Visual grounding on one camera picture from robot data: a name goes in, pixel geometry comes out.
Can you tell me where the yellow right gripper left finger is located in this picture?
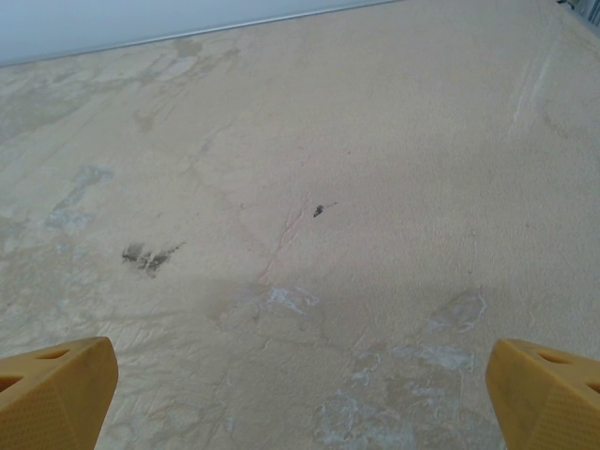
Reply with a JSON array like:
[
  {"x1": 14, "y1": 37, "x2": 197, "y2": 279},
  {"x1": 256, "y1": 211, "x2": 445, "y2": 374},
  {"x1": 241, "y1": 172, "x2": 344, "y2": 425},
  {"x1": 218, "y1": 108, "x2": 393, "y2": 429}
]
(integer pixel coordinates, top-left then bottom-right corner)
[{"x1": 0, "y1": 336, "x2": 120, "y2": 450}]

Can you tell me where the aluminium table back bar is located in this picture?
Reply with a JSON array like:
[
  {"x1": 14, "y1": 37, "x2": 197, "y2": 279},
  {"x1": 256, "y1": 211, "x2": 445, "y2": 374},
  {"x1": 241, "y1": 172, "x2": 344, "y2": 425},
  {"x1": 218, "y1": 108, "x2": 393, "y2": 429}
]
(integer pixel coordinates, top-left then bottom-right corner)
[{"x1": 0, "y1": 0, "x2": 404, "y2": 68}]

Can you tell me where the aluminium table right bar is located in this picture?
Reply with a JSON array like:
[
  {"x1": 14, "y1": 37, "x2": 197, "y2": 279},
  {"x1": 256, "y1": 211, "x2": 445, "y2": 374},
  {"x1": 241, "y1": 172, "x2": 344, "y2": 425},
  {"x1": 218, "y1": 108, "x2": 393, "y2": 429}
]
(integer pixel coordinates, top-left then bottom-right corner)
[{"x1": 556, "y1": 0, "x2": 600, "y2": 25}]

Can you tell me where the aluminium table bar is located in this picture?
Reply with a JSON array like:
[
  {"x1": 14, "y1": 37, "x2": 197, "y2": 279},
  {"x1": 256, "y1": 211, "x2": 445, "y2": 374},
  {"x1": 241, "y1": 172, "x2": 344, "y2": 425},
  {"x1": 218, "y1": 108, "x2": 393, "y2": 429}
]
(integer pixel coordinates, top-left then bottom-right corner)
[
  {"x1": 0, "y1": 0, "x2": 404, "y2": 68},
  {"x1": 556, "y1": 0, "x2": 600, "y2": 25}
]

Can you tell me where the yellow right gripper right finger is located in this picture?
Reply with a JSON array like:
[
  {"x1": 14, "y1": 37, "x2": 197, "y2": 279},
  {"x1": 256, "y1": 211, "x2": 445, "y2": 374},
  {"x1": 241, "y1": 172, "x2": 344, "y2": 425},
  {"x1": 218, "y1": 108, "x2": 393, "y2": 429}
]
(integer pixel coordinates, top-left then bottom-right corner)
[{"x1": 485, "y1": 337, "x2": 600, "y2": 450}]

